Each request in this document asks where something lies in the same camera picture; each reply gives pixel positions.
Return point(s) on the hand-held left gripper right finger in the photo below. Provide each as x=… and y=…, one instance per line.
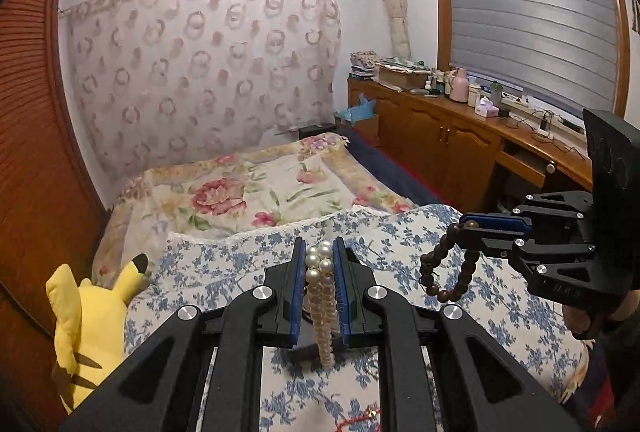
x=343, y=297

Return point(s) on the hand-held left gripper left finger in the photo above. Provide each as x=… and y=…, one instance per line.
x=299, y=297

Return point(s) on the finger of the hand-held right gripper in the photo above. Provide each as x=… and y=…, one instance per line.
x=550, y=262
x=500, y=221

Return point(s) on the person's right forearm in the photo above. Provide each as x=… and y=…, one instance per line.
x=617, y=377

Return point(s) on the person's right hand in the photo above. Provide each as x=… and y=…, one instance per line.
x=575, y=325

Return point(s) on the blue floral blanket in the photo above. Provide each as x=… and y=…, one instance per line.
x=490, y=327

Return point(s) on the long wooden cabinet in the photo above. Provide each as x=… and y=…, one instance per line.
x=450, y=141

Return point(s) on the pink tissue box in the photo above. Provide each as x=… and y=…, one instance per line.
x=486, y=108

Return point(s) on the navy bed sheet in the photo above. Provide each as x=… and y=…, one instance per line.
x=395, y=171

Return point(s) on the white power strip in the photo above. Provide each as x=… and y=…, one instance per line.
x=516, y=102

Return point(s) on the pink floral quilt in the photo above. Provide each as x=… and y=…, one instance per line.
x=225, y=202

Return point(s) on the green lidded bottle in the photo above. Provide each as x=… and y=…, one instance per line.
x=495, y=94

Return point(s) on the pink thermos jug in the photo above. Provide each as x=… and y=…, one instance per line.
x=459, y=85

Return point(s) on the flat cardboard box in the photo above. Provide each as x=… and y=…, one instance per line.
x=402, y=76

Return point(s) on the blue plastic bag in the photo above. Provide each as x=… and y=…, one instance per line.
x=356, y=112

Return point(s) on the yellow plush toy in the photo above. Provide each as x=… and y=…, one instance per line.
x=95, y=327

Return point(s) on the grey window blind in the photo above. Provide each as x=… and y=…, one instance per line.
x=530, y=1

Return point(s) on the stack of folded cloths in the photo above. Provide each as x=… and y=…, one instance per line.
x=364, y=64

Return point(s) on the wooden louvered wardrobe door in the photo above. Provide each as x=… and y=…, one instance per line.
x=35, y=161

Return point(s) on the wooden window frame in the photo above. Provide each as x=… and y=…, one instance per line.
x=438, y=1

